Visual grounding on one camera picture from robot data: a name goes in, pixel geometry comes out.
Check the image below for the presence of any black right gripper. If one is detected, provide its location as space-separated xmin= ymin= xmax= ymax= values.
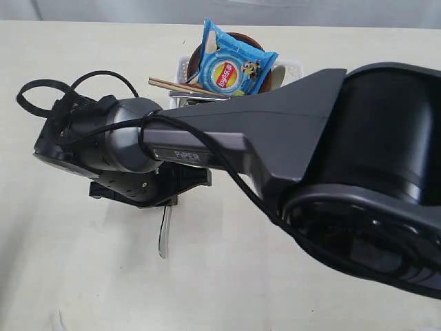
xmin=89 ymin=162 xmax=212 ymax=208

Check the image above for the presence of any silver metal fork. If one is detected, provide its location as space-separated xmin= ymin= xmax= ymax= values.
xmin=158 ymin=206 xmax=172 ymax=259

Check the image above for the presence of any wooden chopstick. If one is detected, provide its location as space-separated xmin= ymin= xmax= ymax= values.
xmin=148 ymin=81 xmax=223 ymax=97
xmin=148 ymin=77 xmax=192 ymax=89

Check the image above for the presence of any silver table knife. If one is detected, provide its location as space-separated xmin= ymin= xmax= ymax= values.
xmin=169 ymin=90 xmax=230 ymax=101

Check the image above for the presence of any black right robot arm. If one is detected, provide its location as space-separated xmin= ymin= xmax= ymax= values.
xmin=70 ymin=63 xmax=440 ymax=299

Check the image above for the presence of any blue Lay's chips bag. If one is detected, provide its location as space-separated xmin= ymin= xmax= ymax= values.
xmin=190 ymin=19 xmax=278 ymax=97

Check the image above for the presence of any speckled white ceramic bowl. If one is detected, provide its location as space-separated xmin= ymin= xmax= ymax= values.
xmin=271 ymin=65 xmax=291 ymax=90

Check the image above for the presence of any white perforated plastic basket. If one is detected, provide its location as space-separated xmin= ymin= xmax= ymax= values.
xmin=169 ymin=54 xmax=306 ymax=108

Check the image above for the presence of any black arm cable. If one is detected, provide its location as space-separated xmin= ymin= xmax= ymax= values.
xmin=15 ymin=70 xmax=290 ymax=232

